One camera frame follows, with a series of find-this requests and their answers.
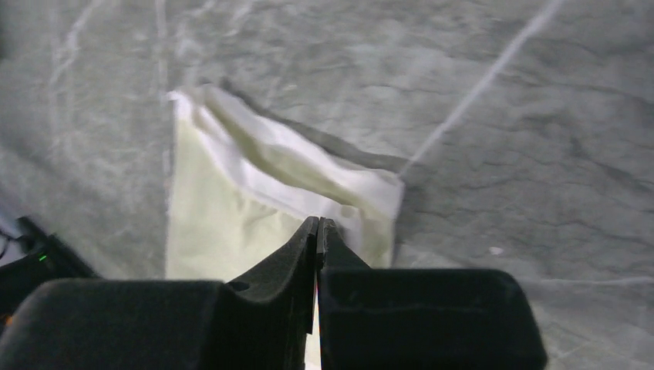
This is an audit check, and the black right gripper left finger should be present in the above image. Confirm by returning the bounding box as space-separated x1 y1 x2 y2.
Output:
1 217 319 369

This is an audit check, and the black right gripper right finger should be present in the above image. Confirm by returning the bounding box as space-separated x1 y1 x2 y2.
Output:
317 219 548 369

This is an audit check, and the cream yellow underwear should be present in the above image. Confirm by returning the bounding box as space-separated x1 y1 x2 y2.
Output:
165 84 405 282

